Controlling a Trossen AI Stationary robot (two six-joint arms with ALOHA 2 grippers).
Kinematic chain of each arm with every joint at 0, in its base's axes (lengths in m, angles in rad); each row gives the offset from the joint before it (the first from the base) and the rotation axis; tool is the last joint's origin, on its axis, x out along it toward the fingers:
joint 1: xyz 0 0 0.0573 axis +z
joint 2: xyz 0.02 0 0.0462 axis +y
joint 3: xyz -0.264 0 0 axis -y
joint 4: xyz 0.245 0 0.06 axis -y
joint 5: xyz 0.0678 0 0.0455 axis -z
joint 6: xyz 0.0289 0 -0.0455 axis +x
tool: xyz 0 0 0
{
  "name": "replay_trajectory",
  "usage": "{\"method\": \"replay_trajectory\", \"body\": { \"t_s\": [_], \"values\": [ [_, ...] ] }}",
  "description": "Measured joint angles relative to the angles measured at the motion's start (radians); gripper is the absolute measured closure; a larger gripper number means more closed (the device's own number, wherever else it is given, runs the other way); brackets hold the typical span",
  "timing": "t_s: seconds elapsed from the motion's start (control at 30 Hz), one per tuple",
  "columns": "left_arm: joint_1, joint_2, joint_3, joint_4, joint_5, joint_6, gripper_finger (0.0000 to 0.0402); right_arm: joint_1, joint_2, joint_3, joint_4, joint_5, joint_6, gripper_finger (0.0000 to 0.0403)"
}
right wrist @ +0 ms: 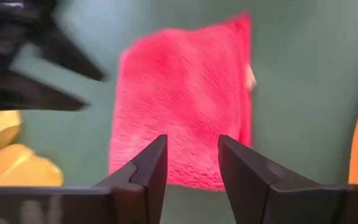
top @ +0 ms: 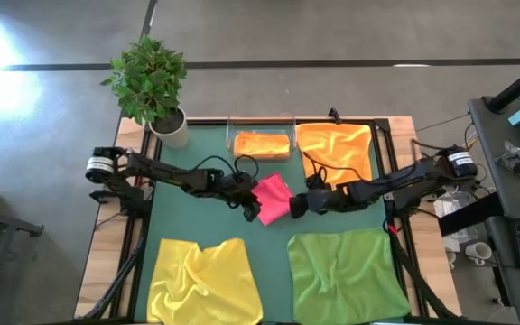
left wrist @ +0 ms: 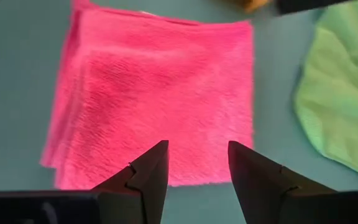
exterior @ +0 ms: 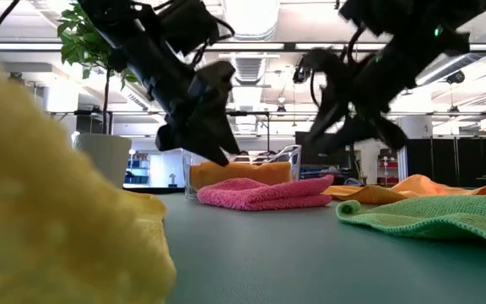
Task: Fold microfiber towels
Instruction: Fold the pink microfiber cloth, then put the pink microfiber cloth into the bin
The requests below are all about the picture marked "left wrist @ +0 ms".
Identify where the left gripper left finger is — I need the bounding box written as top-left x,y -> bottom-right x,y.
90,139 -> 170,224

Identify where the dark green table mat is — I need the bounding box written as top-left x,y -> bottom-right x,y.
0,0 -> 358,224

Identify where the green microfiber towel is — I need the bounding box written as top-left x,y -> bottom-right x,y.
293,0 -> 358,180

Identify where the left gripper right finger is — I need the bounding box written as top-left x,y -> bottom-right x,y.
227,140 -> 335,224

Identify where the orange microfiber towel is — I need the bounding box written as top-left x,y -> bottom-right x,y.
225,0 -> 275,14

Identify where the pink microfiber towel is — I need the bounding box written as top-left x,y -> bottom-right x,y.
39,0 -> 255,190

